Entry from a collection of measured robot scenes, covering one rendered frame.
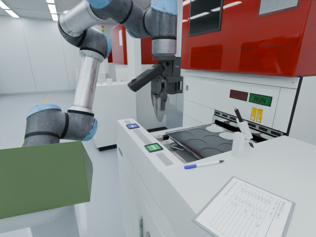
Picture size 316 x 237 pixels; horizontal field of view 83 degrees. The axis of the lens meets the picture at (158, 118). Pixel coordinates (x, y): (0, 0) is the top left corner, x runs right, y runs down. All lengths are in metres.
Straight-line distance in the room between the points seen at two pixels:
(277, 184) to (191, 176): 0.23
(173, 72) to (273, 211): 0.44
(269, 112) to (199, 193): 0.63
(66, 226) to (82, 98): 0.52
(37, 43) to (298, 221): 8.55
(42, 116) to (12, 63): 7.94
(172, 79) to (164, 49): 0.09
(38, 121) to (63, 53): 7.78
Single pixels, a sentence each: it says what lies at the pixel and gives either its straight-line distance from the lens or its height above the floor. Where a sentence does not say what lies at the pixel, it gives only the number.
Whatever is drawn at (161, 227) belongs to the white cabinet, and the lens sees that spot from 0.71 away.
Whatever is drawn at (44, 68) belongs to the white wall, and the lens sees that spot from 8.57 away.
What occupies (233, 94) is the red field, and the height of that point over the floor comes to 1.10.
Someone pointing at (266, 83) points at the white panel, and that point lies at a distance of 1.00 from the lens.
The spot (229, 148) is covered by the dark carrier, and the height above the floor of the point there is 0.90.
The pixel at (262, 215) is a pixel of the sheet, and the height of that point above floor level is 0.97.
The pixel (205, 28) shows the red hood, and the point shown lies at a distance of 1.24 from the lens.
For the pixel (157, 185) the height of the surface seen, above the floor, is 0.90.
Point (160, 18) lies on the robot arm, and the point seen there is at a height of 1.39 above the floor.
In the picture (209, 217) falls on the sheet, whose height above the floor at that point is 0.97.
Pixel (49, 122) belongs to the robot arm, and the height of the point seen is 1.06.
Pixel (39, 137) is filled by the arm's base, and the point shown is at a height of 1.02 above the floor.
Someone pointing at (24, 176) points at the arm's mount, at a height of 0.96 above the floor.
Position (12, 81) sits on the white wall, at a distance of 8.78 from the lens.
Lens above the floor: 1.28
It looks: 18 degrees down
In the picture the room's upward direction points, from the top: straight up
